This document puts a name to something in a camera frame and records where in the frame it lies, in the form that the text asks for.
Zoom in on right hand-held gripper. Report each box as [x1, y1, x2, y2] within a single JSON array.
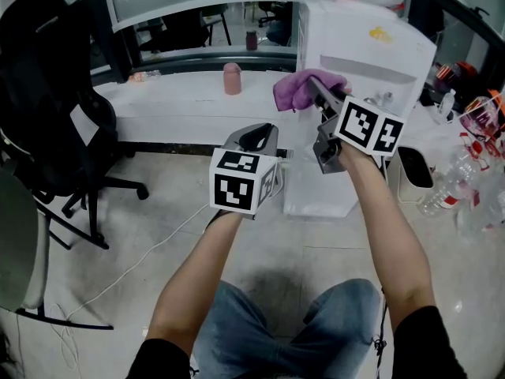
[[307, 76, 407, 175]]

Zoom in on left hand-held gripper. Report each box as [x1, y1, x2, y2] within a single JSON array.
[[208, 122, 279, 221]]

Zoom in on white water dispenser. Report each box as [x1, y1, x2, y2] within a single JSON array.
[[282, 0, 439, 218]]

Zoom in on purple cloth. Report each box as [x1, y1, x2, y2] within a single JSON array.
[[272, 68, 349, 113]]

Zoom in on person's right forearm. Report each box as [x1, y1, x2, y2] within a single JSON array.
[[338, 146, 437, 328]]

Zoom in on person's left forearm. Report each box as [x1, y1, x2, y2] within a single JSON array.
[[146, 210, 243, 347]]

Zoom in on pink tumbler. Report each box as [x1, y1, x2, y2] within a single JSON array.
[[222, 62, 243, 96]]

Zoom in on small clear labelled bottle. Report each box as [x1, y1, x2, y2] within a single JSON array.
[[437, 88, 458, 125]]

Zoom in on white trash bin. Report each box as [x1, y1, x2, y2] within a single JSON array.
[[395, 145, 436, 205]]

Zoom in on black chair behind window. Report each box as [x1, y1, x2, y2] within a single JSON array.
[[136, 2, 234, 53]]

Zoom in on person's blue jeans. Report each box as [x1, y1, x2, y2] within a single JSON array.
[[192, 277, 383, 379]]

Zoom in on black office chair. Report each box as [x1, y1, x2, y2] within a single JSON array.
[[0, 0, 150, 249]]

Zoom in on grey shell chair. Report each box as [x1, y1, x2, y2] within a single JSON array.
[[0, 159, 115, 332]]

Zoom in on person's black shirt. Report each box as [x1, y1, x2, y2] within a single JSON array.
[[135, 305, 469, 379]]

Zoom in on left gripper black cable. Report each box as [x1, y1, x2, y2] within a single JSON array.
[[202, 210, 225, 235]]

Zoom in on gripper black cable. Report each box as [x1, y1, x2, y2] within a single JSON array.
[[202, 210, 225, 235], [370, 286, 391, 379]]

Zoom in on white cord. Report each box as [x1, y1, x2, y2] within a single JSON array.
[[465, 95, 505, 113]]

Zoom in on long white extension cable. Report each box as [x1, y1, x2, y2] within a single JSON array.
[[13, 202, 211, 375]]

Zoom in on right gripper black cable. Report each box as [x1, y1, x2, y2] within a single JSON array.
[[370, 286, 391, 379]]

